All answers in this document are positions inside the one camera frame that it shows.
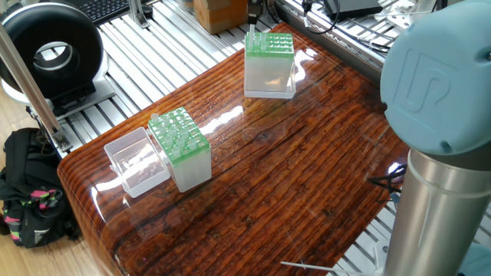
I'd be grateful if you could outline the clear tip box with tips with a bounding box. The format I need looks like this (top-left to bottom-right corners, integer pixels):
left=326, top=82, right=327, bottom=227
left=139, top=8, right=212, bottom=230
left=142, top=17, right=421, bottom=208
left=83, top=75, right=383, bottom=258
left=243, top=32, right=297, bottom=100

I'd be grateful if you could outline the clear tip box green rack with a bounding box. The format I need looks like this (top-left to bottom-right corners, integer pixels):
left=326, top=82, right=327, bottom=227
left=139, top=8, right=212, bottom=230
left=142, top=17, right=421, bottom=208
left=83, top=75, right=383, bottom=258
left=104, top=107, right=212, bottom=199

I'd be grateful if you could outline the brown cardboard box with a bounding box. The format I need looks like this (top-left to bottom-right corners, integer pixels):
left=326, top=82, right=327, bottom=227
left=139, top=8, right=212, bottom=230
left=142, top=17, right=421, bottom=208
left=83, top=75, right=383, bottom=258
left=192, top=0, right=250, bottom=36

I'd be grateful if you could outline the black keyboard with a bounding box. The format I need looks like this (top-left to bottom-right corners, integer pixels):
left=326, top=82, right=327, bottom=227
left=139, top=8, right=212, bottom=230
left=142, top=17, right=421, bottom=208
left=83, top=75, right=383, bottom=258
left=75, top=0, right=133, bottom=24

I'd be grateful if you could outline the white plastic device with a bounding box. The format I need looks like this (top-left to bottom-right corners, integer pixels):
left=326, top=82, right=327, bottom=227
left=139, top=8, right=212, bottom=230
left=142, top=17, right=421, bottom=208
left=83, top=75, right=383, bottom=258
left=384, top=0, right=442, bottom=25

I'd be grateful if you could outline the glossy brown wooden board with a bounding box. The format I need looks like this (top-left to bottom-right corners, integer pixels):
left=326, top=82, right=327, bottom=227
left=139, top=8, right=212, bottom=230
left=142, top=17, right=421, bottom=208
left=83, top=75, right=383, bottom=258
left=60, top=23, right=447, bottom=276

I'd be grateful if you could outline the black round device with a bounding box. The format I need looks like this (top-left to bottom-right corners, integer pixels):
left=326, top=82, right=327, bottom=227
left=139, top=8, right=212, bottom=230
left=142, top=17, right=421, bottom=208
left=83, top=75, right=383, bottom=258
left=0, top=2, right=106, bottom=116

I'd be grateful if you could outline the black backpack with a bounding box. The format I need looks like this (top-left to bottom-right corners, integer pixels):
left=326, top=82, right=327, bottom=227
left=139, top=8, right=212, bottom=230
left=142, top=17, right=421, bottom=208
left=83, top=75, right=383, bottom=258
left=0, top=126, right=83, bottom=250

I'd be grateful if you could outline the black cable bundle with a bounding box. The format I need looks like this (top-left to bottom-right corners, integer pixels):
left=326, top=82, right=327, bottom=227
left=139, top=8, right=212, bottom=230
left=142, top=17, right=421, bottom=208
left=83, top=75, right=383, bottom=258
left=303, top=0, right=415, bottom=51

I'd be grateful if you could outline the aluminium bracket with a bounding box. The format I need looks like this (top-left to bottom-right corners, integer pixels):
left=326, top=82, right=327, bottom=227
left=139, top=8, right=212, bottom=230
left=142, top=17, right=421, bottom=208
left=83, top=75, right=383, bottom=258
left=129, top=0, right=154, bottom=30

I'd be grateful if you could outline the aluminium frame post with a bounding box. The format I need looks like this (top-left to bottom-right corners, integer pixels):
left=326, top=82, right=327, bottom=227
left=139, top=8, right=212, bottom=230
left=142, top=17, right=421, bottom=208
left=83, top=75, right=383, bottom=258
left=0, top=31, right=68, bottom=150

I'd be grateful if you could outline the white cable tie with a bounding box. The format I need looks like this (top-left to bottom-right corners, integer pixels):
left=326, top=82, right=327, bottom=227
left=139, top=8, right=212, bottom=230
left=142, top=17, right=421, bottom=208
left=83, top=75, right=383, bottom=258
left=280, top=260, right=335, bottom=271

